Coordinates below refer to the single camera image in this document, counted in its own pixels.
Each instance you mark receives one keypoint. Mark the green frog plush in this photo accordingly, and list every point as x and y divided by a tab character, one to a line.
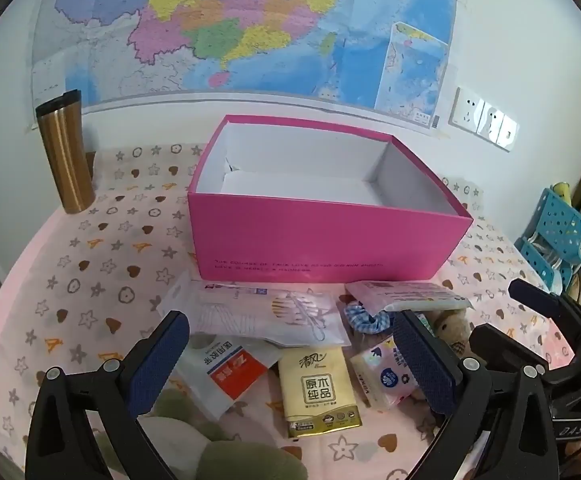
260	465

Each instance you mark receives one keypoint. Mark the white packet red label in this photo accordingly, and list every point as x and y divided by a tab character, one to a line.
220	370

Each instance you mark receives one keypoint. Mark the blue plastic perforated rack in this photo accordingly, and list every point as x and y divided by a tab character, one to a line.
560	220

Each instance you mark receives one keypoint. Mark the colourful wall map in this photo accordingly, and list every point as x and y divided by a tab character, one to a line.
220	35

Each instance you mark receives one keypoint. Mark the pink patterned tablecloth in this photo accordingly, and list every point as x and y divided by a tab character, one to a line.
95	270

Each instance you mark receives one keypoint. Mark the yellow tissue pack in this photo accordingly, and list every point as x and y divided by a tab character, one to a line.
315	390

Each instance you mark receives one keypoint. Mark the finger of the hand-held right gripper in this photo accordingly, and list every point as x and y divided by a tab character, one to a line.
533	293
500	342

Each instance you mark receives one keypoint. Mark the blue checked scrunchie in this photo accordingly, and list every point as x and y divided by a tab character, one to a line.
365	317

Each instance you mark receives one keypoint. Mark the clear cotton swab packet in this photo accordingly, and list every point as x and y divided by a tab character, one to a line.
250	310

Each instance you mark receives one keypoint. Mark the gold metal tumbler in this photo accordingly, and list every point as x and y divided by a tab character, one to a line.
65	160

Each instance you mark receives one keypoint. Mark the white wall switch panel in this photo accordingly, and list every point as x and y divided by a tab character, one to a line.
498	127

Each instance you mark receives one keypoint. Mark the white wall socket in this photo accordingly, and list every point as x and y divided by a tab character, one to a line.
465	109

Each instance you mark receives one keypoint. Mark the small yellow item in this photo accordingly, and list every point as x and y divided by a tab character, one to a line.
561	190

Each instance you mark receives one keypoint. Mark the brown teddy bear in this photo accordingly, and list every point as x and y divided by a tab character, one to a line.
450	327

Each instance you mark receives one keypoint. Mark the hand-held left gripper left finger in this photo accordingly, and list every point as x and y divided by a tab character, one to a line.
155	365

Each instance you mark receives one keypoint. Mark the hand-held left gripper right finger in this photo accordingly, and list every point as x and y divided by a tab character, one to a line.
423	355

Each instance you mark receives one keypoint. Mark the pink wipes packet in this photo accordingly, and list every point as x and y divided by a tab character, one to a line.
410	295

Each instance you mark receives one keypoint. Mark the pink cardboard box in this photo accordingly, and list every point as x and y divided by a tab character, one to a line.
320	240

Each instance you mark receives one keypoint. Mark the pink floral tissue pack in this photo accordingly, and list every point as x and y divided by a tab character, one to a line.
385	370

